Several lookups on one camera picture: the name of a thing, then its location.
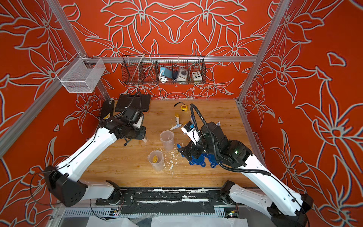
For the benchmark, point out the aluminium frame post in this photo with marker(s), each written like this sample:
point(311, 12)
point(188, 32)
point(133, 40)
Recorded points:
point(282, 8)
point(75, 41)

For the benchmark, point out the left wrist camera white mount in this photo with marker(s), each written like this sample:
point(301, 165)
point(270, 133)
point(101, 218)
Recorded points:
point(133, 117)

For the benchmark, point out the clear plastic container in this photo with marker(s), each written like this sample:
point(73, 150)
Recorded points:
point(167, 139)
point(160, 165)

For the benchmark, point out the grey device in basket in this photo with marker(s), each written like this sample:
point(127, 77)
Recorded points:
point(182, 75)

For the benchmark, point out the black wire wall basket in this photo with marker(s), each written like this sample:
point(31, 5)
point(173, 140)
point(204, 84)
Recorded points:
point(144, 72)

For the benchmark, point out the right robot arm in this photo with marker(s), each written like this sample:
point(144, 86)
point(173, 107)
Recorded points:
point(284, 206)

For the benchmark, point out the white wire basket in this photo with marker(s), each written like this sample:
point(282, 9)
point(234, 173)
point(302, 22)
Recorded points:
point(81, 77)

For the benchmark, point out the blue lid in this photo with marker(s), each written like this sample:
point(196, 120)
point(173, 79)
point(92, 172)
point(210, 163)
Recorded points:
point(200, 161)
point(212, 160)

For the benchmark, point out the black box yellow label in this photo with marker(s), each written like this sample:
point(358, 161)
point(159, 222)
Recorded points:
point(107, 109)

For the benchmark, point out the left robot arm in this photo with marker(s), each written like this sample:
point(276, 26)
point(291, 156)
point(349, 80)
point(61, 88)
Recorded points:
point(63, 180)

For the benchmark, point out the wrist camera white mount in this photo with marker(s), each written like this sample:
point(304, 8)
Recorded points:
point(133, 117)
point(190, 130)

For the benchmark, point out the black tool case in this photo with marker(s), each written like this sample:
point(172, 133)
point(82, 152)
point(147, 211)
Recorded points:
point(139, 102)

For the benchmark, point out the white button box in basket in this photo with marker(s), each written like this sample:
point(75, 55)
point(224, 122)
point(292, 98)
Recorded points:
point(196, 77)

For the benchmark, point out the white blue toothpaste tube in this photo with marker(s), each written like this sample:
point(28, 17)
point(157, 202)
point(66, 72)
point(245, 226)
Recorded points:
point(176, 127)

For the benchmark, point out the blue white item in basket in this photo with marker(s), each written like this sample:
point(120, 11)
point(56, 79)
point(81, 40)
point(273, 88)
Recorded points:
point(165, 75)

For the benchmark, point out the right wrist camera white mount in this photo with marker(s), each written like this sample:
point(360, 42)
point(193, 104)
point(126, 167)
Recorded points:
point(190, 130)

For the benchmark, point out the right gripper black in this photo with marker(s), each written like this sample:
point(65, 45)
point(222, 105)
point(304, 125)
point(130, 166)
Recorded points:
point(191, 147)

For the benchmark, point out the yellow tape measure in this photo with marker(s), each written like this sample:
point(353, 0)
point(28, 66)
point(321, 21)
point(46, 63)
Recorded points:
point(183, 106)

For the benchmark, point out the aluminium frame post right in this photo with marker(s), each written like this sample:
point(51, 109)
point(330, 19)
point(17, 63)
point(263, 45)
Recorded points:
point(282, 8)

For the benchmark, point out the aluminium crossbar back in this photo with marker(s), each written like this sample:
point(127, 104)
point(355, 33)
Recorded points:
point(207, 59)

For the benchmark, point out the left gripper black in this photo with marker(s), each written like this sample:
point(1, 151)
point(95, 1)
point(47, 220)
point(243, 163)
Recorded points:
point(142, 135)

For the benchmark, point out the white bottle yellow cap far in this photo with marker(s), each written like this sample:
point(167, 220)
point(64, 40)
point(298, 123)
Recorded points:
point(177, 119)

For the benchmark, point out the aluminium frame post left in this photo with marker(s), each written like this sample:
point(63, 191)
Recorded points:
point(75, 41)

